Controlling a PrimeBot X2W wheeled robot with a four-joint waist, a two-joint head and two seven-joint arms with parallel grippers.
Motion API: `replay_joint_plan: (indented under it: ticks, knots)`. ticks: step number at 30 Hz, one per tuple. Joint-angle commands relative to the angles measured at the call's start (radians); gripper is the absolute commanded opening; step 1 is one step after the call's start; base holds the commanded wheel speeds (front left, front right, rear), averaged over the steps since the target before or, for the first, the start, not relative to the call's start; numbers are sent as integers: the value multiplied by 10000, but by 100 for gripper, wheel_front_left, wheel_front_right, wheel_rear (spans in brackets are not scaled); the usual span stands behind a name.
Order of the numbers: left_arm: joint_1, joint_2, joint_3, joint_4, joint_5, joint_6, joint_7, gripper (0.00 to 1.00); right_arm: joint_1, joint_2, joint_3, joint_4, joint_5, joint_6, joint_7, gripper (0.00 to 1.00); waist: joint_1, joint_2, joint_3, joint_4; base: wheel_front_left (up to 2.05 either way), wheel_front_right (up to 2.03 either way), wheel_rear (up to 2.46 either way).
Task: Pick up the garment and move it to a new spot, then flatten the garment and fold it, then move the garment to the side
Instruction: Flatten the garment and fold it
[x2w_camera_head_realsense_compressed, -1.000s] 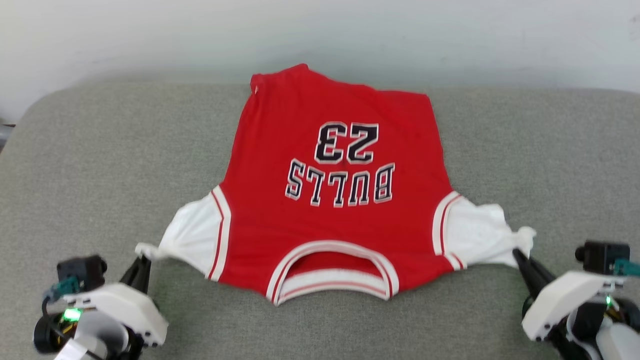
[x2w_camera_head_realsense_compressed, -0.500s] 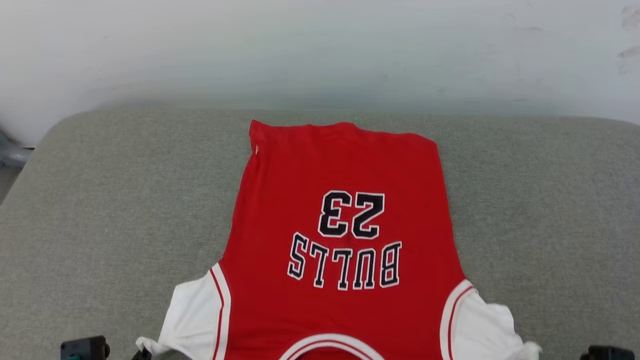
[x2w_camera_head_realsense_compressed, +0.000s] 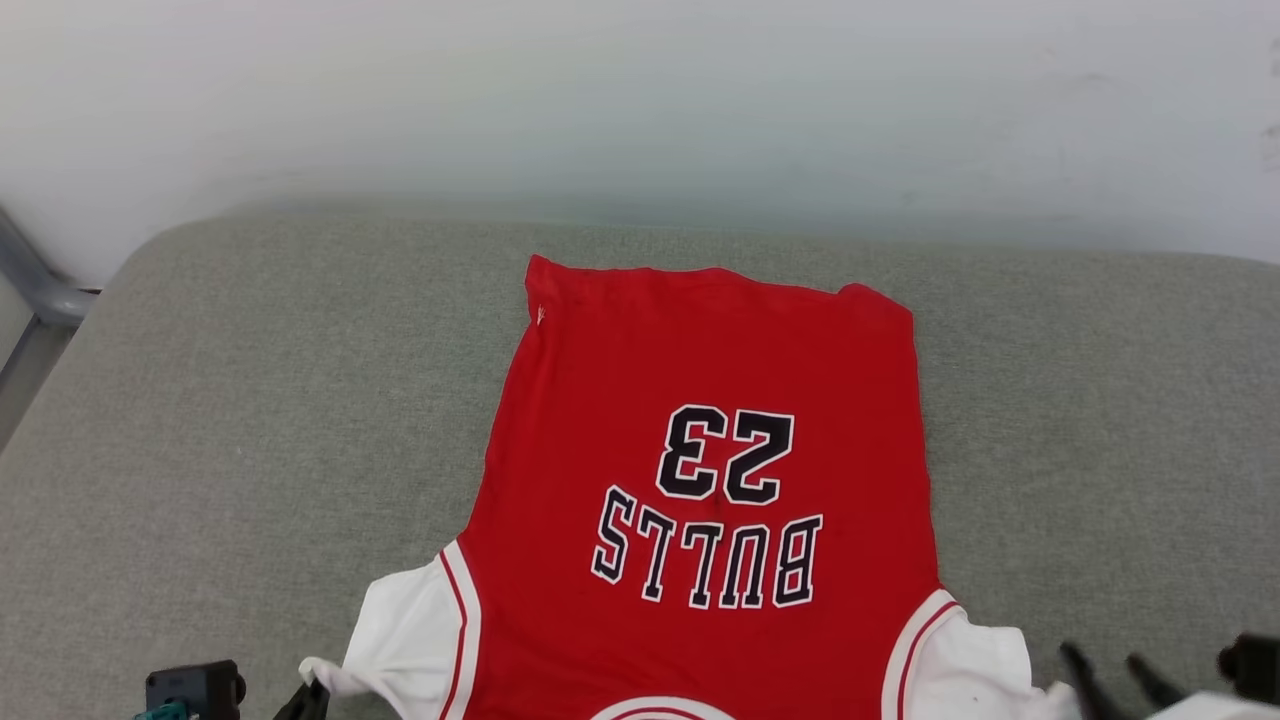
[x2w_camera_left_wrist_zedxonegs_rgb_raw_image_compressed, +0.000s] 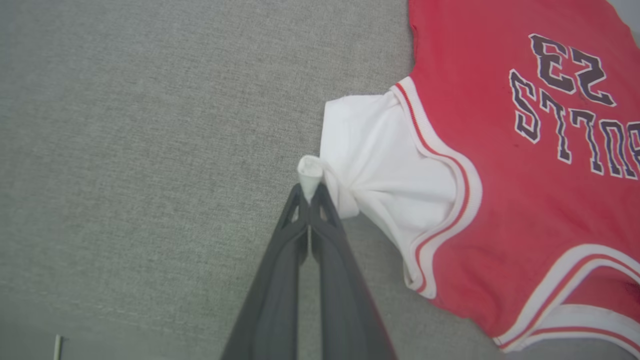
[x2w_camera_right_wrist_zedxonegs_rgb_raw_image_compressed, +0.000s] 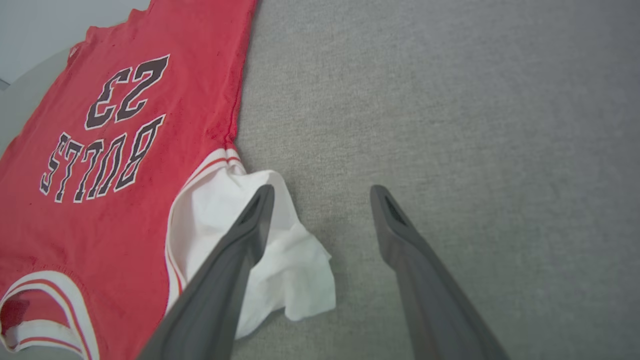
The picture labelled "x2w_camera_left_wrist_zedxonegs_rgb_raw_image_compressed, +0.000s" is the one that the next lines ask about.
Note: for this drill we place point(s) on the red basketball jersey white trim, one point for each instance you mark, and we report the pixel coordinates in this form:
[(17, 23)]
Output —
[(500, 190)]

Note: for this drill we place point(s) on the grey fabric sofa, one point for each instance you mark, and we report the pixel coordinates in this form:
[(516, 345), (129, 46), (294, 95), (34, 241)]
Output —
[(150, 150)]

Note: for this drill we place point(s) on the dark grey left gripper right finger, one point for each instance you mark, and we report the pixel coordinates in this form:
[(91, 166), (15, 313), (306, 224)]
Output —
[(345, 300)]

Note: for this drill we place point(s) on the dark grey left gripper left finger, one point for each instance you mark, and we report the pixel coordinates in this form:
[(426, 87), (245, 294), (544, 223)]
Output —
[(275, 295)]

